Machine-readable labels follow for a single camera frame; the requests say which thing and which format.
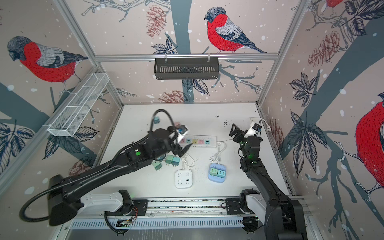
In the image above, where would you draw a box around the white multicolour power strip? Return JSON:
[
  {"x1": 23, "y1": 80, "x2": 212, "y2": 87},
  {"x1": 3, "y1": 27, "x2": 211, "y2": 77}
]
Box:
[{"x1": 179, "y1": 135, "x2": 217, "y2": 148}]

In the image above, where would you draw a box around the blue square socket cube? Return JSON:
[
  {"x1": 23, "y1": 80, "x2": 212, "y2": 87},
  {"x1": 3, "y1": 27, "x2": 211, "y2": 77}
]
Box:
[{"x1": 208, "y1": 163, "x2": 227, "y2": 183}]

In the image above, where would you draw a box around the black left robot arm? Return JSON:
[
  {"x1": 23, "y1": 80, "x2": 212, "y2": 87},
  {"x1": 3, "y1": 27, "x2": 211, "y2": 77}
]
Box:
[{"x1": 48, "y1": 125, "x2": 190, "y2": 226}]

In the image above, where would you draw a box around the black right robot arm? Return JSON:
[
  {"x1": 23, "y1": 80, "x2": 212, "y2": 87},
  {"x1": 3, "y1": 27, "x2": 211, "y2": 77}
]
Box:
[{"x1": 229, "y1": 124, "x2": 308, "y2": 240}]

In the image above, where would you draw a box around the teal plug adapter right cluster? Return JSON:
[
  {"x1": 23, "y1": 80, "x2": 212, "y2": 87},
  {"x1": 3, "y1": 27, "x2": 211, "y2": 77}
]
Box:
[{"x1": 171, "y1": 156, "x2": 181, "y2": 166}]

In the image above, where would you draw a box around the teal plug adapter cluster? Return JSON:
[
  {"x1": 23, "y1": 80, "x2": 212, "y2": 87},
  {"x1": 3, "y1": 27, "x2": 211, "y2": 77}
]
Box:
[
  {"x1": 157, "y1": 155, "x2": 167, "y2": 162},
  {"x1": 171, "y1": 156, "x2": 181, "y2": 166}
]

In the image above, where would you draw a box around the green plug adapter middle cluster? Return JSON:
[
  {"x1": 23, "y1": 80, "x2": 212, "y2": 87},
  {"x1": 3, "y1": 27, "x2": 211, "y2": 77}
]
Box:
[{"x1": 165, "y1": 155, "x2": 174, "y2": 165}]

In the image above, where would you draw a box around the teal plug adapter left cluster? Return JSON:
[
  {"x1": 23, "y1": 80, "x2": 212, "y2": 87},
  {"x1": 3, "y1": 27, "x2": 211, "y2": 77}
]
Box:
[{"x1": 157, "y1": 155, "x2": 167, "y2": 162}]

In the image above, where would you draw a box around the green plug adapter low cluster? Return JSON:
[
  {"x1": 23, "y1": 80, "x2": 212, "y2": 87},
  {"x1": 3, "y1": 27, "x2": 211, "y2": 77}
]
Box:
[{"x1": 152, "y1": 160, "x2": 163, "y2": 171}]

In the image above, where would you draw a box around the white square socket cube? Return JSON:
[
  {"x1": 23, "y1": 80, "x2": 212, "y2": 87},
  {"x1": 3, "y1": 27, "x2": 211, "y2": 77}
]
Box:
[{"x1": 175, "y1": 169, "x2": 193, "y2": 189}]

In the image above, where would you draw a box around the white cube socket cable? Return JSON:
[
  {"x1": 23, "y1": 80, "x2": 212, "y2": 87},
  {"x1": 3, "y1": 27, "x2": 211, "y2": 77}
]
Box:
[{"x1": 176, "y1": 148, "x2": 196, "y2": 171}]

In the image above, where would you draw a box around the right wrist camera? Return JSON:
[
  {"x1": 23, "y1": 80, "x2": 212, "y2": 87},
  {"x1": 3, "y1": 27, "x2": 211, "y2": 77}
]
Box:
[{"x1": 245, "y1": 121, "x2": 263, "y2": 139}]

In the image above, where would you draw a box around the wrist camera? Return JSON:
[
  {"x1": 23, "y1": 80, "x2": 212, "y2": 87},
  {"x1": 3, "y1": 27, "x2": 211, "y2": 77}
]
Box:
[
  {"x1": 176, "y1": 124, "x2": 189, "y2": 143},
  {"x1": 245, "y1": 121, "x2": 263, "y2": 139}
]

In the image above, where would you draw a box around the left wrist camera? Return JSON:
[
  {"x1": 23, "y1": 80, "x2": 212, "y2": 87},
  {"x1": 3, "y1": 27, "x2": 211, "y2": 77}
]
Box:
[{"x1": 176, "y1": 124, "x2": 189, "y2": 143}]

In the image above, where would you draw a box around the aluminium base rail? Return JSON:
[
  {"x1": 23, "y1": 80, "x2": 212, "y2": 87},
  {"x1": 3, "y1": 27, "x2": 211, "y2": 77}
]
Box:
[{"x1": 61, "y1": 196, "x2": 313, "y2": 218}]

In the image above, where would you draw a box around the black wire basket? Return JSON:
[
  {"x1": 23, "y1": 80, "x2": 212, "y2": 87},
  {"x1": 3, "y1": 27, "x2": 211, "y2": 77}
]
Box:
[{"x1": 154, "y1": 57, "x2": 220, "y2": 80}]

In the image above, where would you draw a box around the white mesh wall shelf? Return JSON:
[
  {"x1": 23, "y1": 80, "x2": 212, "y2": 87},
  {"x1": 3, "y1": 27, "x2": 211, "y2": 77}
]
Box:
[{"x1": 48, "y1": 73, "x2": 110, "y2": 137}]

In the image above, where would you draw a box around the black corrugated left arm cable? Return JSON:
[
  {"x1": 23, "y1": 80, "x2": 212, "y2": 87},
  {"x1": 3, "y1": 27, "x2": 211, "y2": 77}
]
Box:
[{"x1": 19, "y1": 108, "x2": 178, "y2": 223}]

